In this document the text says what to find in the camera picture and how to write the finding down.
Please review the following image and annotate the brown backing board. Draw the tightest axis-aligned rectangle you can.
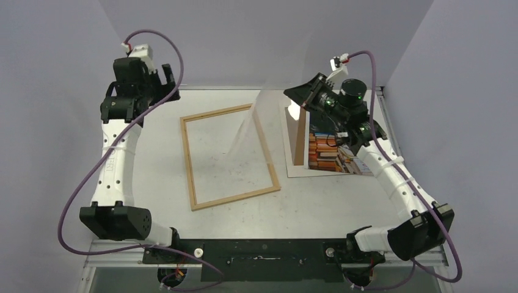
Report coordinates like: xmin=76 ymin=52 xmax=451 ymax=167
xmin=282 ymin=104 xmax=308 ymax=167

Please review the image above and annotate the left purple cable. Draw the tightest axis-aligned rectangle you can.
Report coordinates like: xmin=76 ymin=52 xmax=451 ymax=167
xmin=57 ymin=29 xmax=225 ymax=293

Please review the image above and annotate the aluminium rail front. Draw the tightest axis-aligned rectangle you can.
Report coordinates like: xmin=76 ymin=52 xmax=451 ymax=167
xmin=84 ymin=240 xmax=144 ymax=268

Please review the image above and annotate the clear acrylic sheet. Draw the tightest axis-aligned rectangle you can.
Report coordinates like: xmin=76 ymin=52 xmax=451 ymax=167
xmin=226 ymin=83 xmax=273 ymax=165

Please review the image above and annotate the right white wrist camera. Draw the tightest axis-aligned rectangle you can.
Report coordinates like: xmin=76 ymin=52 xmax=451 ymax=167
xmin=326 ymin=53 xmax=349 ymax=83

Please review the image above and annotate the wooden picture frame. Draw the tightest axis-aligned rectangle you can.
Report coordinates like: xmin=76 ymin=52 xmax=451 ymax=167
xmin=180 ymin=104 xmax=281 ymax=211

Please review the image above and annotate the purple cable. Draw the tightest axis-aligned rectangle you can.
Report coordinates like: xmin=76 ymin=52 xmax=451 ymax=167
xmin=57 ymin=29 xmax=225 ymax=293
xmin=343 ymin=50 xmax=464 ymax=292

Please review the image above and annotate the book photo print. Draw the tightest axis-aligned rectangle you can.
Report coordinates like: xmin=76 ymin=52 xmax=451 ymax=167
xmin=305 ymin=117 xmax=372 ymax=176

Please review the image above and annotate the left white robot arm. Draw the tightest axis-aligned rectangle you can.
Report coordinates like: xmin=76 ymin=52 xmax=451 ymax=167
xmin=79 ymin=57 xmax=183 ymax=263

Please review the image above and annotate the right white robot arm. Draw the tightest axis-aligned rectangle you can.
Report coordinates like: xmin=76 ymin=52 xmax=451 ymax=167
xmin=283 ymin=73 xmax=455 ymax=262

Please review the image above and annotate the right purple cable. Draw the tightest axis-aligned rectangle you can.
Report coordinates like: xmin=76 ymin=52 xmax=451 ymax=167
xmin=343 ymin=50 xmax=464 ymax=292

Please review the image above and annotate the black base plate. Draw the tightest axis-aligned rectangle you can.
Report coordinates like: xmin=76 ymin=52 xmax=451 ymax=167
xmin=141 ymin=238 xmax=385 ymax=284

